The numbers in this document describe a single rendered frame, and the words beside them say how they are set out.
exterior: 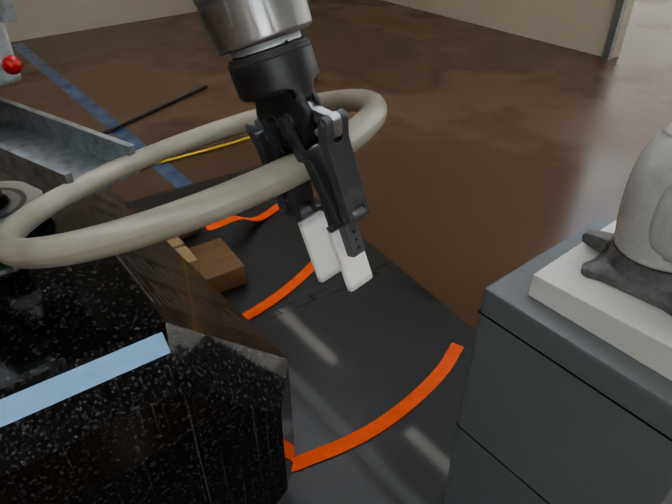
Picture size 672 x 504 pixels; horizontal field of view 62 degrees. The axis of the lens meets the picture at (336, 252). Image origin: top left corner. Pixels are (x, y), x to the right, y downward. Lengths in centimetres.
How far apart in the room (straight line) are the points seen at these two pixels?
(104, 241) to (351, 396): 145
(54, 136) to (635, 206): 96
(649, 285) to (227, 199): 75
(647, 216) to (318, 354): 130
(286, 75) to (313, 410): 147
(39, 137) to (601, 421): 108
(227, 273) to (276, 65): 181
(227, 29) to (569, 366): 78
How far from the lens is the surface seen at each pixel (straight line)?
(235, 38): 48
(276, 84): 49
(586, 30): 562
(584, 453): 114
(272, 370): 118
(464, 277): 241
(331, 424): 182
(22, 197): 137
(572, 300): 103
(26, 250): 59
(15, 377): 101
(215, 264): 230
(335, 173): 48
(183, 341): 103
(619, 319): 100
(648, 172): 98
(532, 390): 113
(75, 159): 102
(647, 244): 101
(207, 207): 49
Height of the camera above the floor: 146
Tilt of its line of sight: 36 degrees down
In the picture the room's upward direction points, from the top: straight up
